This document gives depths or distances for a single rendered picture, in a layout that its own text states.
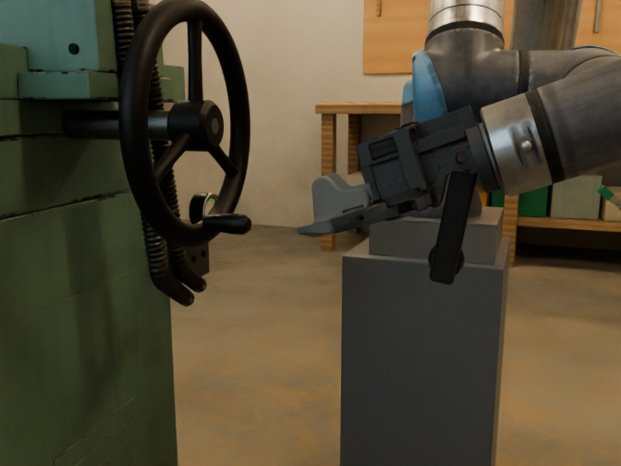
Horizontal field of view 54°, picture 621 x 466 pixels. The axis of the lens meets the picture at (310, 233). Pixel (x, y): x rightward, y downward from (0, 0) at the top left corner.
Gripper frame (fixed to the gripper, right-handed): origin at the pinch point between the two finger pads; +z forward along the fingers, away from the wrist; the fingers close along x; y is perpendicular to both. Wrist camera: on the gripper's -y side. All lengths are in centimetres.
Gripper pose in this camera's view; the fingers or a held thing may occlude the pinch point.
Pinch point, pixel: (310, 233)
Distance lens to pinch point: 65.7
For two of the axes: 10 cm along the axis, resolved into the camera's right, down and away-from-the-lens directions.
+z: -9.0, 2.8, 3.4
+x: -2.9, 1.9, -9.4
